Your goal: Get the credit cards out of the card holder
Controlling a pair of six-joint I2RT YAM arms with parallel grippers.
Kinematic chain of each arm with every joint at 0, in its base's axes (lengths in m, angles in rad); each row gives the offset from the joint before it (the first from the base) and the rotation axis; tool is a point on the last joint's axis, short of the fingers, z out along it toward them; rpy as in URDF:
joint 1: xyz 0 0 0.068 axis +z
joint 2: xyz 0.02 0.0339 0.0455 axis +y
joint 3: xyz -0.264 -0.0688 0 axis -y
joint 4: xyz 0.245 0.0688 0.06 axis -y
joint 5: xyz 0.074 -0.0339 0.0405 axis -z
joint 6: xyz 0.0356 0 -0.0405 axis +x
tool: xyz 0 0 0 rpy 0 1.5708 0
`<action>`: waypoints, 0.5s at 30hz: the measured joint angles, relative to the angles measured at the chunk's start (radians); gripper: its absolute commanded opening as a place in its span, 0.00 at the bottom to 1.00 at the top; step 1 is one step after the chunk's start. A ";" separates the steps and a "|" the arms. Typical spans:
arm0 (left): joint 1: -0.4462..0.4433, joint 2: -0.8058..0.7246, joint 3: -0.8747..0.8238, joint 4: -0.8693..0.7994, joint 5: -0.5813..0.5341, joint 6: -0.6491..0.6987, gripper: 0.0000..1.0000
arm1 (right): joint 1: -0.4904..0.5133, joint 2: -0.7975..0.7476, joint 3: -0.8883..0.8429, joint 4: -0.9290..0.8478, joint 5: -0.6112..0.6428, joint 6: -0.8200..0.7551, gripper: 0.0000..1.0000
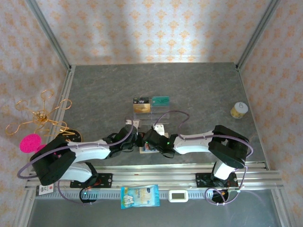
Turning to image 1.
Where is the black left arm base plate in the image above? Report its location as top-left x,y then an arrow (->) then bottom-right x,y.
70,173 -> 113,189

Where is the blue snack bag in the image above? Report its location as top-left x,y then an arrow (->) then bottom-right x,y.
120,184 -> 160,210

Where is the white digital timer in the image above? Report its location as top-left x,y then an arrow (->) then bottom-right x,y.
168,190 -> 189,203

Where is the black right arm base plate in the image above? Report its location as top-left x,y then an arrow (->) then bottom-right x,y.
195,172 -> 239,189

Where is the black round cable hub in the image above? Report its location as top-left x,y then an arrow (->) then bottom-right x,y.
212,189 -> 230,204
79,188 -> 99,204

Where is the teal credit card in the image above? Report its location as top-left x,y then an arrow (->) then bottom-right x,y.
151,96 -> 170,108

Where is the white number tag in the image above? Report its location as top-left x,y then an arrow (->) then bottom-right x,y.
36,184 -> 55,196

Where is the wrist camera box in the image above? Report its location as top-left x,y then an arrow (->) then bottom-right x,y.
125,119 -> 143,130
151,124 -> 166,137

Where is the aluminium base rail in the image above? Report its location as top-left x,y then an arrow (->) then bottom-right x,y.
25,162 -> 284,190

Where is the clear acrylic card stand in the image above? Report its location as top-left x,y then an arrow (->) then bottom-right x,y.
132,101 -> 171,125

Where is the black credit card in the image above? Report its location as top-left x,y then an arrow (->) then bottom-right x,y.
132,96 -> 150,105

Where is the beige card holder wallet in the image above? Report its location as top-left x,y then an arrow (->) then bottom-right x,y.
139,132 -> 171,155

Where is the yellow white candle jar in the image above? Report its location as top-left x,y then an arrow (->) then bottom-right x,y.
230,102 -> 249,120

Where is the black round gold clock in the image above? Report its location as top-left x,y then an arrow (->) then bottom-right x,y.
56,129 -> 82,143

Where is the gold wire ornament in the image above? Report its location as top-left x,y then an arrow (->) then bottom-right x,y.
6,89 -> 73,138

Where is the aluminium frame post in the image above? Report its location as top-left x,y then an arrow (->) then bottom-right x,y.
236,0 -> 283,71
25,0 -> 73,70

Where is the grey slotted cable duct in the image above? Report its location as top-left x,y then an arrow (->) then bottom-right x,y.
35,190 -> 241,201

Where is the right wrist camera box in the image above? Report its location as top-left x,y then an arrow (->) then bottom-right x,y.
151,124 -> 166,137

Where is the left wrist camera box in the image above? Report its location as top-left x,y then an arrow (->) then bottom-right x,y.
125,119 -> 143,130

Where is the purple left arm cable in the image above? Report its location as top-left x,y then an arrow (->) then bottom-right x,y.
17,122 -> 134,206

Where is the aluminium side rail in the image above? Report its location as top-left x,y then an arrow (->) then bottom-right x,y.
39,65 -> 77,171

